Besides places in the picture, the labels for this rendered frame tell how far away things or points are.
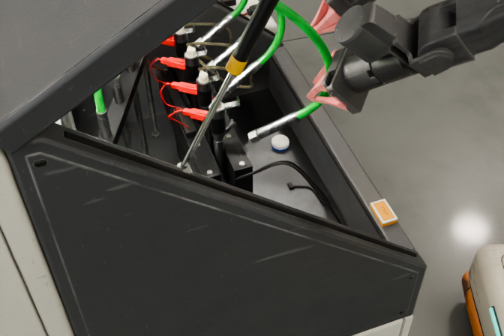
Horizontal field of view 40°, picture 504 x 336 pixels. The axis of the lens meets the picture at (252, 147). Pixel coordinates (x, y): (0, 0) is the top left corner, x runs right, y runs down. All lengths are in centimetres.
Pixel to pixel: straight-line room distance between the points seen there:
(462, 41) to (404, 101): 204
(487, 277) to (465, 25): 129
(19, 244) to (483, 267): 155
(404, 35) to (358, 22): 7
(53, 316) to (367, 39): 55
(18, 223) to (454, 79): 251
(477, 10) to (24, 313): 69
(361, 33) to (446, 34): 11
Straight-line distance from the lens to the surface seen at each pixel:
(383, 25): 93
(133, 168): 79
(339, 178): 139
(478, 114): 298
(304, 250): 102
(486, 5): 92
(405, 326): 139
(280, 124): 114
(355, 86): 103
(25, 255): 86
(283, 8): 100
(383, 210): 128
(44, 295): 92
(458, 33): 92
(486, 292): 211
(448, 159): 276
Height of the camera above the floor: 194
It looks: 46 degrees down
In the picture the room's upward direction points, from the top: 1 degrees counter-clockwise
